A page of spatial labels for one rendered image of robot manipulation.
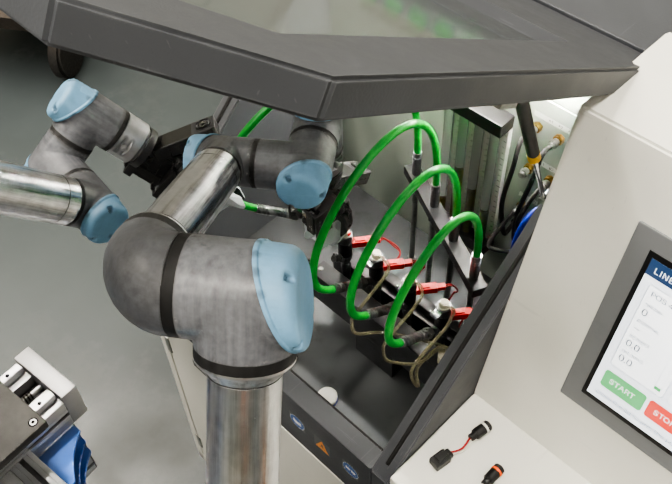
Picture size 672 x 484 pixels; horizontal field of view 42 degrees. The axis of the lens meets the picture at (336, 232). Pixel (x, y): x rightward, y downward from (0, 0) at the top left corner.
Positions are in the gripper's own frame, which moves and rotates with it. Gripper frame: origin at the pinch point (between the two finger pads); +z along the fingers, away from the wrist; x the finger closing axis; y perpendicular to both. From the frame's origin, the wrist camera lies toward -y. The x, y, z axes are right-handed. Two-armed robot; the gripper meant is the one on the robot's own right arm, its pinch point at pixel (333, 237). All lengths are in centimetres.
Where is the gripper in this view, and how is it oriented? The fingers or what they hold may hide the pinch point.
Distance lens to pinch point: 160.0
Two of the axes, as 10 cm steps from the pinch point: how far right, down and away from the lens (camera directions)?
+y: -7.0, 5.5, -4.5
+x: 7.1, 5.2, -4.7
